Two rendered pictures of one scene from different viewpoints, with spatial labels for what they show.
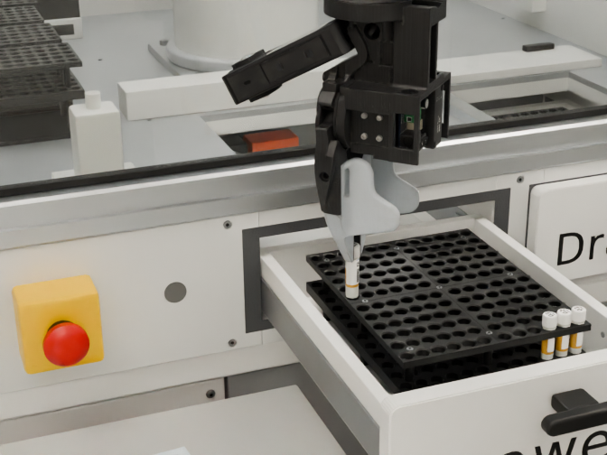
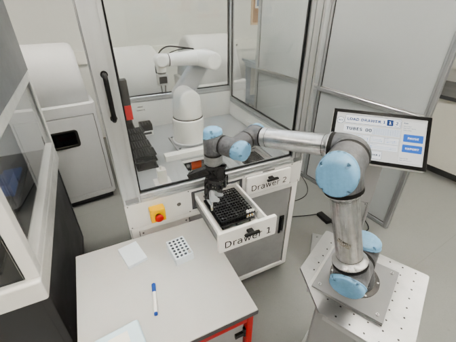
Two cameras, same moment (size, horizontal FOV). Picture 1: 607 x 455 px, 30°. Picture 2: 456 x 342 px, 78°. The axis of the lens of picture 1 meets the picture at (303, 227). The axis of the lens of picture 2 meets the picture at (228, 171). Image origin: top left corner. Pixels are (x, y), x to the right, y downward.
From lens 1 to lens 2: 0.44 m
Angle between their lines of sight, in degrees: 9
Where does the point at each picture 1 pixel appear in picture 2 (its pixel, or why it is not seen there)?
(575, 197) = (254, 179)
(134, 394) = (172, 222)
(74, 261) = (159, 201)
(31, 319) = (152, 214)
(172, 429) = (179, 229)
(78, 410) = (161, 225)
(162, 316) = (176, 208)
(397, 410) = (220, 235)
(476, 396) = (233, 231)
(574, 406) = (250, 231)
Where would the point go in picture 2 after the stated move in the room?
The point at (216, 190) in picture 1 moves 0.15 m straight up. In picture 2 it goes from (186, 186) to (183, 159)
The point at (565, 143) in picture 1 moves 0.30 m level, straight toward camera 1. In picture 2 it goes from (252, 169) to (248, 203)
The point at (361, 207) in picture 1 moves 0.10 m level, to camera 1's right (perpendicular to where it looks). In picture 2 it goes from (212, 197) to (235, 196)
